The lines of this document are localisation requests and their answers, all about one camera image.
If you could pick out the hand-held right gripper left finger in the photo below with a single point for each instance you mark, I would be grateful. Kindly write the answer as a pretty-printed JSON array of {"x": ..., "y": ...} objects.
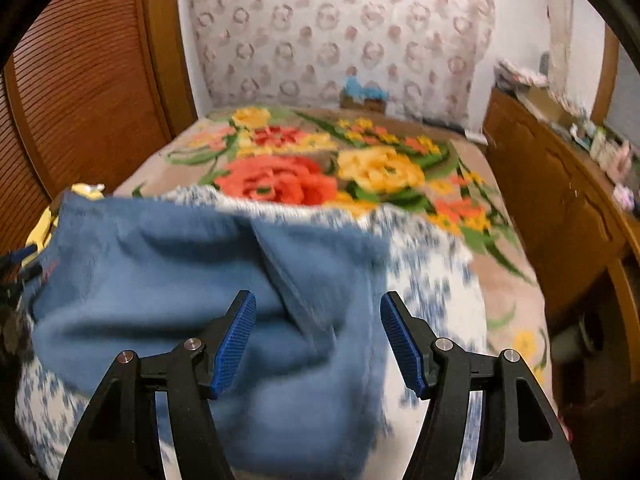
[{"x": 234, "y": 340}]

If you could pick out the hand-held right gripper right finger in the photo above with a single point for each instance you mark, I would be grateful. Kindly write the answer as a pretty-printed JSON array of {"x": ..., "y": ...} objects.
[{"x": 403, "y": 345}]

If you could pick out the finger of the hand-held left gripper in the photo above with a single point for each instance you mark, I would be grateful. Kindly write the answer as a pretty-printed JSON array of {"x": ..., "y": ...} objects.
[{"x": 22, "y": 262}]

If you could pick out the blue pants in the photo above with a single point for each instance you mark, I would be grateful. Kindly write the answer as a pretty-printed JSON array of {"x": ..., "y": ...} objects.
[{"x": 150, "y": 270}]

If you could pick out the yellow plush toy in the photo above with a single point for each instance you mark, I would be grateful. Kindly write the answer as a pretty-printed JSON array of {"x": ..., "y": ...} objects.
[{"x": 45, "y": 225}]

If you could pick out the blue white floral blanket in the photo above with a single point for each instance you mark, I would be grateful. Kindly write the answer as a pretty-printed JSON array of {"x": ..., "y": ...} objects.
[{"x": 430, "y": 270}]

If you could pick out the wooden louvered closet door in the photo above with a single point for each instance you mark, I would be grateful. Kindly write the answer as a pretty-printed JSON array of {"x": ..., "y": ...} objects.
[
  {"x": 90, "y": 75},
  {"x": 20, "y": 175}
]

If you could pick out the colourful flower print blanket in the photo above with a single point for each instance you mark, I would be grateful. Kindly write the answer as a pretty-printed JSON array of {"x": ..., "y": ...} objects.
[{"x": 380, "y": 170}]

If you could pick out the wooden dresser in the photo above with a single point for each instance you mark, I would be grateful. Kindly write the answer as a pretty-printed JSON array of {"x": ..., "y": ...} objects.
[{"x": 560, "y": 200}]

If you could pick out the brown box with blue cloth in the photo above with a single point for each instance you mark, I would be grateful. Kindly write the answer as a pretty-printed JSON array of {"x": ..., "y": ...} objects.
[{"x": 362, "y": 95}]

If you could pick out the pile of small toiletries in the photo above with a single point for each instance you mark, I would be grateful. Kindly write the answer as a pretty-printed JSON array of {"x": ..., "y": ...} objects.
[{"x": 610, "y": 155}]

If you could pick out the cardboard box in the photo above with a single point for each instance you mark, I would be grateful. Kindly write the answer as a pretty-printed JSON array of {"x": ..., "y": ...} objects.
[{"x": 545, "y": 102}]

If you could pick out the pink white cloth pile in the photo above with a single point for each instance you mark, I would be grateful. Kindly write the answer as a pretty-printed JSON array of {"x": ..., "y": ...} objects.
[{"x": 520, "y": 75}]

